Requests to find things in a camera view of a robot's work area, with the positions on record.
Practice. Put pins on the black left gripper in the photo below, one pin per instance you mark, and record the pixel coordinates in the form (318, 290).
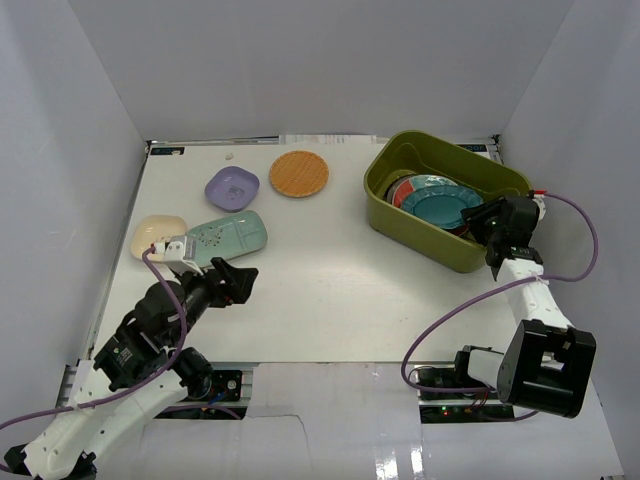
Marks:
(223, 282)

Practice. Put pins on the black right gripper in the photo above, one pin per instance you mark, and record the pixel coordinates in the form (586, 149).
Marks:
(474, 216)

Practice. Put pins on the teal scalloped plate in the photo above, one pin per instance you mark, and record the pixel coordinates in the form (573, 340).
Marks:
(441, 205)

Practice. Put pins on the mint green divided tray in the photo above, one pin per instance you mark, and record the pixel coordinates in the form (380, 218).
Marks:
(228, 237)

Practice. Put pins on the red and teal plate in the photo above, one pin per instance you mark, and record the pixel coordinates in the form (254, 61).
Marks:
(425, 180)

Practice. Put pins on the purple square dish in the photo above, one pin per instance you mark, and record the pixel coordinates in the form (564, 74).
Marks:
(232, 189)

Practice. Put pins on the dark striped rim plate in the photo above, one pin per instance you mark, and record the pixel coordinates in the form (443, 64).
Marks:
(400, 187)

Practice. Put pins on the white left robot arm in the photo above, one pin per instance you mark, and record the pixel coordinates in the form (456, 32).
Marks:
(143, 369)

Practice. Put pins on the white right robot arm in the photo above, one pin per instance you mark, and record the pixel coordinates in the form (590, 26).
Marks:
(547, 365)

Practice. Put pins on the olive green plastic bin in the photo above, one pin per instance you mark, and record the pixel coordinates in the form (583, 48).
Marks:
(416, 152)

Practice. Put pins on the cream panda square dish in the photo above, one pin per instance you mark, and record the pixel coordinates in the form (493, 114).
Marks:
(155, 228)

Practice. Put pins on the orange woven round plate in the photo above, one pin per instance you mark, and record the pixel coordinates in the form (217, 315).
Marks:
(299, 174)

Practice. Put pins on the white papers at back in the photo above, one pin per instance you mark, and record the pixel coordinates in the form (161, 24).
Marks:
(331, 139)

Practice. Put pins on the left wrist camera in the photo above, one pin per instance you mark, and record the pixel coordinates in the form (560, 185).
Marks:
(178, 254)

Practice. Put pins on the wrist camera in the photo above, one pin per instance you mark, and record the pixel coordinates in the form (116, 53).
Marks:
(538, 197)
(178, 254)

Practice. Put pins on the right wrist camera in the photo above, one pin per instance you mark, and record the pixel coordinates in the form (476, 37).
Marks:
(538, 197)

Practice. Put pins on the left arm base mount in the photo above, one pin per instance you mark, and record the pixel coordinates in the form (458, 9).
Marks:
(227, 399)

